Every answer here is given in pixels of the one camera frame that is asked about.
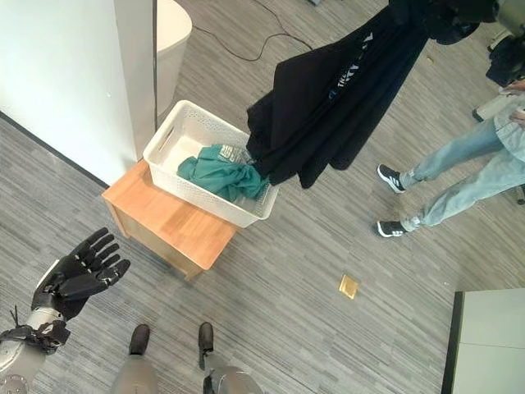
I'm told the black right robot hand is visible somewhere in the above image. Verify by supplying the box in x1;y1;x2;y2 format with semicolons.
424;0;500;46

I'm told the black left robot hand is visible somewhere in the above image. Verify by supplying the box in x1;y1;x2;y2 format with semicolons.
30;227;132;323

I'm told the black printed t-shirt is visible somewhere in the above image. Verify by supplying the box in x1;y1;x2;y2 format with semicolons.
244;0;436;190

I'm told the white perforated laundry basket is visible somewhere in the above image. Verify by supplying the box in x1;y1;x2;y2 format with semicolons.
142;99;280;229

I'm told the low wooden table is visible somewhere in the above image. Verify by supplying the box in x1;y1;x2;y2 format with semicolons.
101;158;239;282

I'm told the person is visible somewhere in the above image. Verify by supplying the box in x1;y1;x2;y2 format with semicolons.
376;78;525;239

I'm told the black and white sneaker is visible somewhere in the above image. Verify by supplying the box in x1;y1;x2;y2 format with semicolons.
376;220;409;239
377;163;407;195

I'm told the teal printed t-shirt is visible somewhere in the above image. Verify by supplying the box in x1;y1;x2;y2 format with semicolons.
176;143;272;203

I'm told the white rounded tub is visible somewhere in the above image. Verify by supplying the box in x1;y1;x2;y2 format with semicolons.
157;0;194;121

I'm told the brass floor socket plate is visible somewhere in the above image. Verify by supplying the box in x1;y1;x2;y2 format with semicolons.
339;274;361;300

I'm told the white cabinet with dark edge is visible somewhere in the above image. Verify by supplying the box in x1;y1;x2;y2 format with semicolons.
441;288;525;394

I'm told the black floor cable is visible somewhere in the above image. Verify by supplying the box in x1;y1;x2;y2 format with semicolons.
189;0;395;62

